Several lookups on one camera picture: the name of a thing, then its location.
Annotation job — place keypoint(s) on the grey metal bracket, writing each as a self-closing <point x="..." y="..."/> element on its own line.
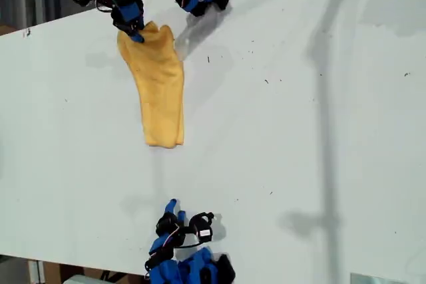
<point x="36" y="272"/>

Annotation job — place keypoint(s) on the yellow square towel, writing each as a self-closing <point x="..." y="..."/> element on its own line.
<point x="159" y="97"/>

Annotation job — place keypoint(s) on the white box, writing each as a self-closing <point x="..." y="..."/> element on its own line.
<point x="83" y="279"/>

